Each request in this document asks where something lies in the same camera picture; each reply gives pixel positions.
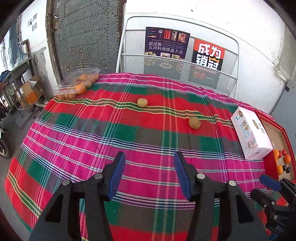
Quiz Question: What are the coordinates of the brown kiwi far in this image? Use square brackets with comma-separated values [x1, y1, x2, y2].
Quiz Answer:
[137, 98, 148, 108]

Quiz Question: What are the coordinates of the metal shelf cart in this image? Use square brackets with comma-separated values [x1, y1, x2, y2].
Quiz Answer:
[0, 39, 39, 117]

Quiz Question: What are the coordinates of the cardboard box on floor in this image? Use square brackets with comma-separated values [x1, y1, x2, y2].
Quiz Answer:
[16, 75, 45, 108]

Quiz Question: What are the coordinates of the brown kiwi near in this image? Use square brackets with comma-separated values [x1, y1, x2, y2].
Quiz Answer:
[189, 116, 201, 130]

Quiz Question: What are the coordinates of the grey metal cabinet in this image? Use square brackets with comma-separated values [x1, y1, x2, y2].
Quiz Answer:
[271, 80, 296, 153]

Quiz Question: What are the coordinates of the white metal mesh rack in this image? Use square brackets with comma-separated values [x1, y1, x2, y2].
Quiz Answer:
[116, 15, 239, 97]

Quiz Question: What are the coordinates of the pink tissue pack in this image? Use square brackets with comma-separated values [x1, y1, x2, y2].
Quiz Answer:
[230, 107, 273, 160]

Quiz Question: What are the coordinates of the orange in box far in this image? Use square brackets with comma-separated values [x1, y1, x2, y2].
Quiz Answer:
[284, 154, 291, 164]

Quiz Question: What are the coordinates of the clear plastic fruit container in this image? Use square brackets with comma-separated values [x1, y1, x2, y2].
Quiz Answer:
[54, 67, 100, 100]

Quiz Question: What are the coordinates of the purple cookbook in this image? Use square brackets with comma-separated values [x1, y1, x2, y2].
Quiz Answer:
[144, 27, 190, 60]

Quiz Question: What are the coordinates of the orange under gripper right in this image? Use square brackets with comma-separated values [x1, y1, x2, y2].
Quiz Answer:
[277, 165, 283, 176]

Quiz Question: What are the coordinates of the red cardboard box tray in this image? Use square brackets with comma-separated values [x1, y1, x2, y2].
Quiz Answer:
[255, 110, 295, 183]

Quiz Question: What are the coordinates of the orange under gripper left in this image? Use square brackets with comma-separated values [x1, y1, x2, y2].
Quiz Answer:
[273, 149, 280, 159]

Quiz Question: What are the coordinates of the brown kiwi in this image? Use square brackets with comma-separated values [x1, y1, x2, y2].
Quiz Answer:
[137, 98, 148, 108]
[189, 116, 201, 130]

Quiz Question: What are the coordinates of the orange under gripper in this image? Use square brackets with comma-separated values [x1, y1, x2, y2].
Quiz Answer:
[273, 149, 280, 159]
[277, 165, 283, 176]

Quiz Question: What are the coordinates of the red black poster book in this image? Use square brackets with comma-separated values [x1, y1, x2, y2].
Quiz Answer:
[192, 39, 225, 71]

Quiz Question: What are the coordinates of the plaid tablecloth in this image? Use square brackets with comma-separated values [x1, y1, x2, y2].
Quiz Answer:
[4, 73, 265, 240]

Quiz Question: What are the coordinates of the studded metal door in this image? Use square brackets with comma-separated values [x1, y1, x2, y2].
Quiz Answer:
[46, 0, 126, 82]

